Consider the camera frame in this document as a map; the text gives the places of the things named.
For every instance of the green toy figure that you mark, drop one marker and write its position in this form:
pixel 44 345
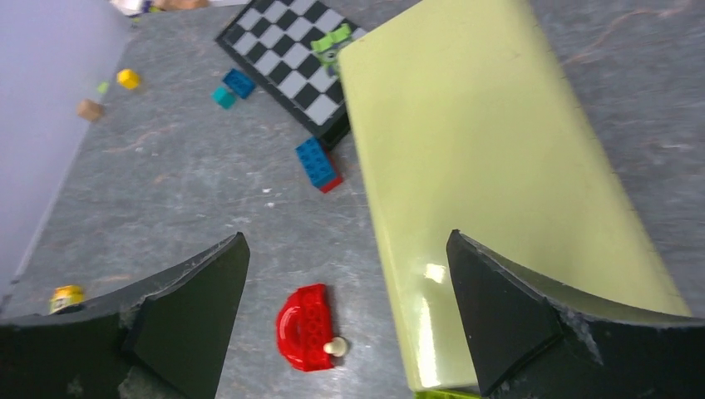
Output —
pixel 326 49

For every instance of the black white chessboard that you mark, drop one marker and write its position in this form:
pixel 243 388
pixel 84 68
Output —
pixel 271 42

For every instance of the small wooden cube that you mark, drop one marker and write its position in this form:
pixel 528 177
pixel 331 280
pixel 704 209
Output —
pixel 90 110

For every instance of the small green cube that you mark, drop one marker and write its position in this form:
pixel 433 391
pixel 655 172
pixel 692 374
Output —
pixel 103 87

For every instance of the lime green toy brick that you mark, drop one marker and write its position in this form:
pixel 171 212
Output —
pixel 446 394

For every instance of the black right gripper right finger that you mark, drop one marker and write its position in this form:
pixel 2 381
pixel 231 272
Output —
pixel 531 336

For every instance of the white chess pawn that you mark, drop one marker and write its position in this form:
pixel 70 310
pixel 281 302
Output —
pixel 337 347

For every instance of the red toy magnet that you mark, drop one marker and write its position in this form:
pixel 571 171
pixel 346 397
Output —
pixel 304 325

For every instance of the blue red toy brick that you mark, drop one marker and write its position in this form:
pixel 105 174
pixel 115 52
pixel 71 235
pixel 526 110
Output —
pixel 318 165

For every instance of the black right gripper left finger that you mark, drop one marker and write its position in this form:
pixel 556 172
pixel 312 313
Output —
pixel 176 325

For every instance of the small yellow cube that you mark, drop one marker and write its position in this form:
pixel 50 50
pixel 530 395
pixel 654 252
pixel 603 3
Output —
pixel 129 79

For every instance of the yellow number toy block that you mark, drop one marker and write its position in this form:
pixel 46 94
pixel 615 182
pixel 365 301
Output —
pixel 65 296

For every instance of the green drawer cabinet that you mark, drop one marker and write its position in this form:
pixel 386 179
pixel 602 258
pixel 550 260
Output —
pixel 463 119

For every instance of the teal toy block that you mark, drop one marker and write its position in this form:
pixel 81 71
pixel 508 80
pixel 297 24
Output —
pixel 224 97

